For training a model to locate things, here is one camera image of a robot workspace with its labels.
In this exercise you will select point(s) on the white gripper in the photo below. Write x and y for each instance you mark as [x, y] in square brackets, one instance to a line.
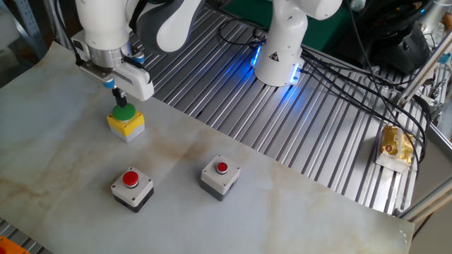
[139, 86]

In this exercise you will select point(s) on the green button yellow box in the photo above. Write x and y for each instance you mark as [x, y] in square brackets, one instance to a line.
[125, 123]

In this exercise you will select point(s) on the large red button box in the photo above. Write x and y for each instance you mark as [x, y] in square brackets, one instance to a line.
[132, 192]

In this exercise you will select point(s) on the small red button box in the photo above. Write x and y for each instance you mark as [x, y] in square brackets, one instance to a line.
[220, 180]

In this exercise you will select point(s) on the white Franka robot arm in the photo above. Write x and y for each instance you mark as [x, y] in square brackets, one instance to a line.
[102, 21]

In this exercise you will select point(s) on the blue round knob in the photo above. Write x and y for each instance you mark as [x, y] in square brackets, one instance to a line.
[138, 57]

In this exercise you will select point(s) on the orange button box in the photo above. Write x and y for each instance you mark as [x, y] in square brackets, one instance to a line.
[10, 247]

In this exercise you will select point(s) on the marble pattern mat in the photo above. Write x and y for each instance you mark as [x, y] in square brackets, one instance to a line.
[282, 218]

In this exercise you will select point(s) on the green panel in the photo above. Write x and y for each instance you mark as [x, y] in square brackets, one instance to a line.
[328, 35]

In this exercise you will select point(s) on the yellow snack packet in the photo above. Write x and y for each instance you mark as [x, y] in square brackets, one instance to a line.
[395, 148]

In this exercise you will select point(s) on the black racing wheel controller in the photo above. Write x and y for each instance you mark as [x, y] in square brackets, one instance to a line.
[406, 49]

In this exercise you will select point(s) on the blue clip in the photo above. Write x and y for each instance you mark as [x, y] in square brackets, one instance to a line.
[445, 58]

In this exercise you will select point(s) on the silver gripper-mounted camera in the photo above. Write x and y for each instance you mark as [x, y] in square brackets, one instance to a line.
[95, 75]

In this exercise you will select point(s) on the grey metal post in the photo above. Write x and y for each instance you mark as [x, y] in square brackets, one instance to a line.
[58, 31]

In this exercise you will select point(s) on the blue slotted shelf post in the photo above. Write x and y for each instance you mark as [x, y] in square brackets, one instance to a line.
[30, 24]

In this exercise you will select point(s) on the aluminium frame bar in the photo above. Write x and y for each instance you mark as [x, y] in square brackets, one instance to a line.
[423, 68]

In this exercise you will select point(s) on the aluminium frame rail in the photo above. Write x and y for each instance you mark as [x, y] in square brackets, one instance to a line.
[427, 201]

